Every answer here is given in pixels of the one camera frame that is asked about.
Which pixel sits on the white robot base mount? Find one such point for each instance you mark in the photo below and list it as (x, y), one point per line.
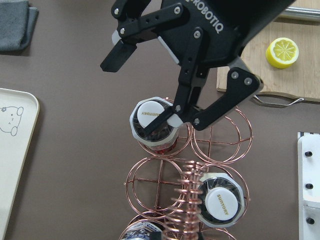
(308, 163)

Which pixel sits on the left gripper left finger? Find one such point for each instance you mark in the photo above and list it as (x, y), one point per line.
(156, 235)

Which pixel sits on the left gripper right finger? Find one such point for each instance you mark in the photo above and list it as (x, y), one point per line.
(200, 236)

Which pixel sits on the tea bottle middle basket slot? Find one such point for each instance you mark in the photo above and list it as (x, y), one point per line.
(222, 200)

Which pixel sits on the copper wire bottle basket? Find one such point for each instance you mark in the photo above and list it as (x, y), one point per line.
(164, 188)

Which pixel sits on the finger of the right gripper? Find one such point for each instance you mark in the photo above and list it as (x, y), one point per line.
(135, 28)
(197, 106)

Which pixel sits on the steel muddler with black tip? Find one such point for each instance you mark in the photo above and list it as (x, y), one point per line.
(302, 14)

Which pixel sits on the half lemon slice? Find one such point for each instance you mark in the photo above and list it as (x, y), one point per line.
(282, 53)

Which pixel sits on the tea bottle near left gripper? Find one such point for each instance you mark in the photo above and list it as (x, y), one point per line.
(141, 230)

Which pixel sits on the grey folded cloth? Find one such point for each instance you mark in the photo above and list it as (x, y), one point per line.
(17, 24)

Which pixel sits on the cream rabbit tray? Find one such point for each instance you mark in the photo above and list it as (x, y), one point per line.
(18, 115)

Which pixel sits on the tea bottle taken to tray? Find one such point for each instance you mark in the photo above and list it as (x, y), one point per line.
(159, 137)

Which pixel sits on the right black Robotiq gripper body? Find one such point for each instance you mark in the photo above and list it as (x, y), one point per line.
(227, 26)

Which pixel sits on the bamboo cutting board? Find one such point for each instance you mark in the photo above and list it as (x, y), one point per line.
(302, 79)

